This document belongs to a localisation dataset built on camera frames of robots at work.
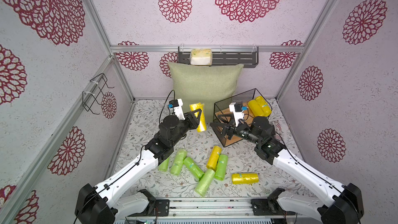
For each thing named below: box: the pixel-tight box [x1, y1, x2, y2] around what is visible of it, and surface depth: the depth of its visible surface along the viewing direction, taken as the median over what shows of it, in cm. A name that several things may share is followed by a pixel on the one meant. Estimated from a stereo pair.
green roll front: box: [194, 168, 216, 198], surface depth 81 cm
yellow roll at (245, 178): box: [231, 173, 260, 185], surface depth 81 cm
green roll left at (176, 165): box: [170, 148, 187, 176], surface depth 87 cm
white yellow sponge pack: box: [189, 48, 213, 66], surface depth 92 cm
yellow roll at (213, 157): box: [206, 145, 222, 171], surface depth 89 cm
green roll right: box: [214, 154, 229, 181], surface depth 87 cm
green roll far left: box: [158, 157, 170, 173], surface depth 87 cm
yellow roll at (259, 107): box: [247, 95, 272, 118], surface depth 91 cm
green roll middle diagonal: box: [182, 156, 205, 181], surface depth 84 cm
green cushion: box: [167, 62, 245, 123], surface depth 87 cm
